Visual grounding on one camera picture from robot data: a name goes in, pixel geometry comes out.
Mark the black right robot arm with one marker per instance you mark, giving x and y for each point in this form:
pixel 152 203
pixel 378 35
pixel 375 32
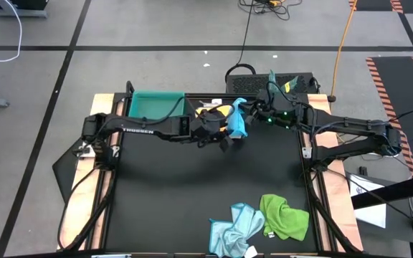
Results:
pixel 350 125

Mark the teal plastic tray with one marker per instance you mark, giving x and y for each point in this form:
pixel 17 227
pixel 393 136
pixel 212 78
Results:
pixel 156 104

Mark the small black block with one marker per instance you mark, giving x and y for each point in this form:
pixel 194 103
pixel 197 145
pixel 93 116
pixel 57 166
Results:
pixel 363 171

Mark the large hazard-striped floor mat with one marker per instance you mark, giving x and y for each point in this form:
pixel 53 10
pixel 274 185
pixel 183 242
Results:
pixel 396 89

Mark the light blue teal-edged towel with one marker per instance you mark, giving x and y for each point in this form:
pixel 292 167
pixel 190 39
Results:
pixel 235 233

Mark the white paper hang tag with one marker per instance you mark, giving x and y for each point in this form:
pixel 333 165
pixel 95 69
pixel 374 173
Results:
pixel 216 100
pixel 251 252

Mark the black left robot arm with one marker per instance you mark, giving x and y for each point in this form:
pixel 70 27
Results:
pixel 138 127

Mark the black perforated computer case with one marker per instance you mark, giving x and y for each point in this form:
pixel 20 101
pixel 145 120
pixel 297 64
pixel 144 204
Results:
pixel 246 84

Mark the bright blue microfiber towel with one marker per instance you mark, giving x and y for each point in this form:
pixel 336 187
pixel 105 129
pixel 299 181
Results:
pixel 236 122

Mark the white paper sheet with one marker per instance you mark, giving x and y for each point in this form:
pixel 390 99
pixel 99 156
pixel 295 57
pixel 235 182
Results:
pixel 371 215

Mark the small white towel label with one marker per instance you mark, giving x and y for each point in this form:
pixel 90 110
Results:
pixel 271 234

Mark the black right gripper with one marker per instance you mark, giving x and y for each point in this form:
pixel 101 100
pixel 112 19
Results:
pixel 282 107

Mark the black flat panel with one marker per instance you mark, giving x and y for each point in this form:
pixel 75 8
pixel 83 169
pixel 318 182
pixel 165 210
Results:
pixel 63 175

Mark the black table clamp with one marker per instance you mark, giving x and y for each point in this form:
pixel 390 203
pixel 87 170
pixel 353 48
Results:
pixel 130 86

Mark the grey waffle microfiber towel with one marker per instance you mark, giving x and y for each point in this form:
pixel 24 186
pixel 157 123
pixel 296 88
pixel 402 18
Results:
pixel 210 105

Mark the green microfiber towel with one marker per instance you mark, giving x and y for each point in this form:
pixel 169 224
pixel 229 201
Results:
pixel 285 218

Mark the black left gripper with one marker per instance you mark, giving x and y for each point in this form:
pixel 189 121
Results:
pixel 210 127

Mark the orange microfiber towel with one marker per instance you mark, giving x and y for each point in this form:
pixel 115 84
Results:
pixel 201 112

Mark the green plant in white pot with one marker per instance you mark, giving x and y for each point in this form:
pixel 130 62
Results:
pixel 271 77

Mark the grey desk foot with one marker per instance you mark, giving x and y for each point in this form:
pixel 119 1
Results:
pixel 13 13

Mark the wooden side board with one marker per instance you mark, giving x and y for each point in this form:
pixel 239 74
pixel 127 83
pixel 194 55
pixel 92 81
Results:
pixel 102 104
pixel 319 105

